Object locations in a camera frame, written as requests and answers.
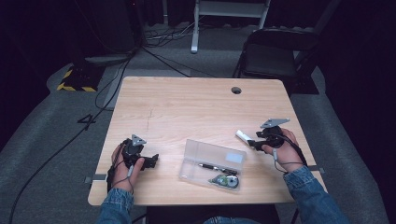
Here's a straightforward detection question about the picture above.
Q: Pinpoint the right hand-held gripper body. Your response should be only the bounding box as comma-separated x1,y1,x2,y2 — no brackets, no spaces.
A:
256,118,291,149

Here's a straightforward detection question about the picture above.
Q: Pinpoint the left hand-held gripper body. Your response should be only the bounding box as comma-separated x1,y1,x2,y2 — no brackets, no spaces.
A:
120,133,148,171

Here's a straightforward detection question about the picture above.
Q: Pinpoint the clear plastic pencil case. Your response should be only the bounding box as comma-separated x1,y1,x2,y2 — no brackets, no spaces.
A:
177,138,248,192

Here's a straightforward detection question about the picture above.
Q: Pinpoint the person's right hand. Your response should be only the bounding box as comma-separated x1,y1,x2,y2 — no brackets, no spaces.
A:
261,127,305,174

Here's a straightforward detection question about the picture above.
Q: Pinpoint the person's left hand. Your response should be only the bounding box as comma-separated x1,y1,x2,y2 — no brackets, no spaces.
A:
110,144,146,192

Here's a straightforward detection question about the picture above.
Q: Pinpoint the green correction tape dispenser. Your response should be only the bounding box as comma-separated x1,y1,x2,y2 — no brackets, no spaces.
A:
208,174,240,189

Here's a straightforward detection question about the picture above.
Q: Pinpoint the black pen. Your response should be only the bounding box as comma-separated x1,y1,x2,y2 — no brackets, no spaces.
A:
198,162,239,175

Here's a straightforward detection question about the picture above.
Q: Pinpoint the black folding chair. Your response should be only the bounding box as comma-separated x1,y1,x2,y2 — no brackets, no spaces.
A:
232,27,322,95

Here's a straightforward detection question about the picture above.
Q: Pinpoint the person's leg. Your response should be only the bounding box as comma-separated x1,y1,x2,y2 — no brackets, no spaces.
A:
203,216,261,224

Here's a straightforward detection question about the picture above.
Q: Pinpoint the black base with yellow stripes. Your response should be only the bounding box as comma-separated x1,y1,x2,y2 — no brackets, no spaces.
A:
56,54,133,93

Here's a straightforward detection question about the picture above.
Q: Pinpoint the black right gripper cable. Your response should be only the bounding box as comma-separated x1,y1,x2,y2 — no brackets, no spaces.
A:
272,133,308,175

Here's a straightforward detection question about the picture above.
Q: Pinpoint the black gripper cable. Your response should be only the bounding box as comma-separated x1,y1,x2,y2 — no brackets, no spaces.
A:
106,138,135,194
272,133,308,175

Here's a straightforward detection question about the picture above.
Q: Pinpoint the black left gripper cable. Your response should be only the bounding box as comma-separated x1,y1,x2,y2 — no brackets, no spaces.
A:
106,138,135,194

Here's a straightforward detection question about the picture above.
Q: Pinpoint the grey table bracket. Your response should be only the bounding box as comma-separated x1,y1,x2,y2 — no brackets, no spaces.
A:
307,165,325,175
84,174,107,184

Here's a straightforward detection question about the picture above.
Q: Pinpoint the long black floor cable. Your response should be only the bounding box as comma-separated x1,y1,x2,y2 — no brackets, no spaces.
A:
7,46,138,224

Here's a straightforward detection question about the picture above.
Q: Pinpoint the bundle of floor cables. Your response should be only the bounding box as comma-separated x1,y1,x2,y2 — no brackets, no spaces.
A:
141,21,206,49

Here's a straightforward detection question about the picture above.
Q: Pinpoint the white metal stand frame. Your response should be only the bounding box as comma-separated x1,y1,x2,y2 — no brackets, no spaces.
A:
190,0,272,55

